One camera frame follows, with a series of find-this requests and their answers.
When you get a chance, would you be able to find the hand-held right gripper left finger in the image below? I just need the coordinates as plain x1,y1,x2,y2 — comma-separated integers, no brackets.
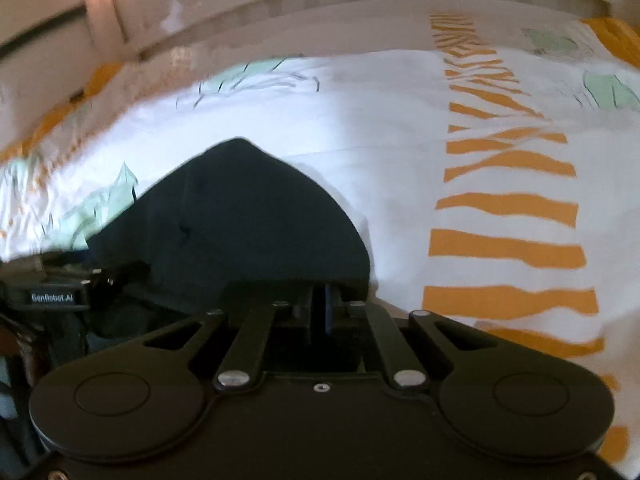
142,285,322,392

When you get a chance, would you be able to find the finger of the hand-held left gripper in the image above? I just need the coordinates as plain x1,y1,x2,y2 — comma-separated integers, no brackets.
95,259,152,292

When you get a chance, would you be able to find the white leaf-printed duvet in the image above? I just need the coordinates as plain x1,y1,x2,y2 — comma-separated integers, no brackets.
0,12,640,468

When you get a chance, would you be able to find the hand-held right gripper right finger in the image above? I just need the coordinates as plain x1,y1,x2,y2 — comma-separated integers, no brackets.
324,284,498,392

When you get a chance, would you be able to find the black hooded zip jacket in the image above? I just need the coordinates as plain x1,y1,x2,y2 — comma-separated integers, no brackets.
87,136,372,351

